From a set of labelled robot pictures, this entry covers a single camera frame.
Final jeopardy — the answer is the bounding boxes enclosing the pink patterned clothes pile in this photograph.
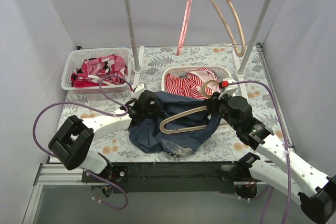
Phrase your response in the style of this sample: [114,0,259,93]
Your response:
[70,54,128,88]

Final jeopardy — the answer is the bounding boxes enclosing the white rectangular laundry basket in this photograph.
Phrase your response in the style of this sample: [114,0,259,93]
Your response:
[61,47,132,93]

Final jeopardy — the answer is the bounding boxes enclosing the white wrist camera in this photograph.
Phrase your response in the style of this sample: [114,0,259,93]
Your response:
[131,83,146,99]
[218,78,238,100]

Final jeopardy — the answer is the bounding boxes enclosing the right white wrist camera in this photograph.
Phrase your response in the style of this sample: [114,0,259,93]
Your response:
[218,78,238,100]

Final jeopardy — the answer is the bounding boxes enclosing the blue tank top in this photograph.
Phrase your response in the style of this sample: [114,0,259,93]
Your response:
[129,91,221,157]

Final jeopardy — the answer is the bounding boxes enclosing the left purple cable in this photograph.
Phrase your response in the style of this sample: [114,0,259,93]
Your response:
[33,74,134,210]

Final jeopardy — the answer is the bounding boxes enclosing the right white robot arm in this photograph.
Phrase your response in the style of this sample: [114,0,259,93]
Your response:
[204,92,335,223]

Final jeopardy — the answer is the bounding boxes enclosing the red striped white garment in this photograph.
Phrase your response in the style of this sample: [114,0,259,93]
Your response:
[164,68,218,100]

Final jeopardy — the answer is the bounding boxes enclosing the purple cable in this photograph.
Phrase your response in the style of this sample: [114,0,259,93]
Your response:
[222,80,292,224]
[33,74,134,210]

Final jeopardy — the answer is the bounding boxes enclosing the white oval laundry basket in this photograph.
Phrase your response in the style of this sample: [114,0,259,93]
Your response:
[161,66,232,98]

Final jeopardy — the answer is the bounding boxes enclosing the beige wooden hanger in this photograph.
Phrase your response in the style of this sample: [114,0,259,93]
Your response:
[156,91,221,135]
[207,0,247,58]

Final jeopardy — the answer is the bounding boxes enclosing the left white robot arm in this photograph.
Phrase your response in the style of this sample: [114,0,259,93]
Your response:
[48,90,161,182]

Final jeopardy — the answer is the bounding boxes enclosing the pink plastic hanger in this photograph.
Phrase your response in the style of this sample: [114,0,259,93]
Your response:
[176,0,192,56]

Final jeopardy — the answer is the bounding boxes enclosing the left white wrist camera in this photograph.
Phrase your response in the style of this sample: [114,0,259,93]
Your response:
[131,83,146,99]

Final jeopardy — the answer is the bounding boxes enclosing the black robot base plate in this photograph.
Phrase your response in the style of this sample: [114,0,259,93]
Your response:
[81,161,260,195]

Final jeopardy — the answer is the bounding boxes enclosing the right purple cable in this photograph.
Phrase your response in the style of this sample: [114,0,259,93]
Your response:
[222,80,292,224]

